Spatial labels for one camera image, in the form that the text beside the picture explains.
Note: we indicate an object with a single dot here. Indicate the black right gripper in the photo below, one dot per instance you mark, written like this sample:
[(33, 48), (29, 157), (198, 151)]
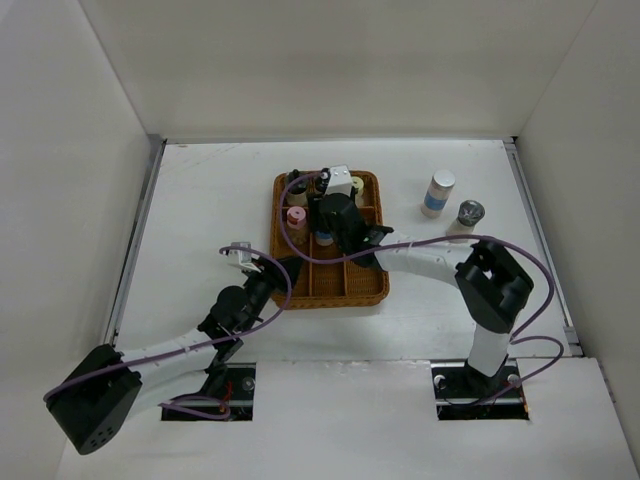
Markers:
[(315, 214)]

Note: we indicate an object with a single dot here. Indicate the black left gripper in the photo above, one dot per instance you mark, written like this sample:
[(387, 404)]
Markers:
[(270, 273)]

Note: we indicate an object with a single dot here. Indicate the silver-lid jar blue label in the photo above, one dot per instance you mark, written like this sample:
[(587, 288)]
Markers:
[(323, 238)]

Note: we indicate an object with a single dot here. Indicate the black-lid jar beige contents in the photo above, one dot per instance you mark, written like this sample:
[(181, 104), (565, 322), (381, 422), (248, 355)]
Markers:
[(321, 182)]

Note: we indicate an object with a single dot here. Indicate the yellow-lid white jar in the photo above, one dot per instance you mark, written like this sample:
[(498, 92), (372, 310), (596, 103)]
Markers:
[(357, 193)]

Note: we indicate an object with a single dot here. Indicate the pink-lid spice bottle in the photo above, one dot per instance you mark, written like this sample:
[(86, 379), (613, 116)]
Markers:
[(297, 225)]

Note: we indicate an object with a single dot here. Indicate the black-lid jar white powder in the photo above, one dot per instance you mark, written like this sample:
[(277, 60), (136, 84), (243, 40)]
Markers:
[(296, 191)]

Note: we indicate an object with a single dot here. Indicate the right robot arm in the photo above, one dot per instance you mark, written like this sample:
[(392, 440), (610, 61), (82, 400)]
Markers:
[(493, 285)]

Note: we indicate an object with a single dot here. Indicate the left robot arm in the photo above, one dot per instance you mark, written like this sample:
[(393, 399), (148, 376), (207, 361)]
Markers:
[(109, 386)]

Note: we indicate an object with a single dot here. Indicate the brown wicker tray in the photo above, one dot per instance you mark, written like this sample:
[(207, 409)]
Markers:
[(336, 285)]

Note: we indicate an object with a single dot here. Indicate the clear-cap white salt bottle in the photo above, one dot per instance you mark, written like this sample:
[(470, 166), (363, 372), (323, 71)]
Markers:
[(470, 213)]

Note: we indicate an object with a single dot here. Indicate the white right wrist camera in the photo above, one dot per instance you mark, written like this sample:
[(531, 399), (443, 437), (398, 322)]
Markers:
[(340, 181)]

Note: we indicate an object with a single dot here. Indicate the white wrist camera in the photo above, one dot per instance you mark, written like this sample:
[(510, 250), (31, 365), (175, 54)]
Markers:
[(340, 181), (238, 255)]

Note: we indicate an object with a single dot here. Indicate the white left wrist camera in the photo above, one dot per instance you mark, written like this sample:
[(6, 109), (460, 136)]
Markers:
[(238, 255)]

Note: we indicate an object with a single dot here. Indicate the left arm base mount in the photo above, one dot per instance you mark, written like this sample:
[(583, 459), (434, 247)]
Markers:
[(227, 395)]

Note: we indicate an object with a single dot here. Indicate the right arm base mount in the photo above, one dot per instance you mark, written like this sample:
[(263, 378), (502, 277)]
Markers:
[(461, 395)]

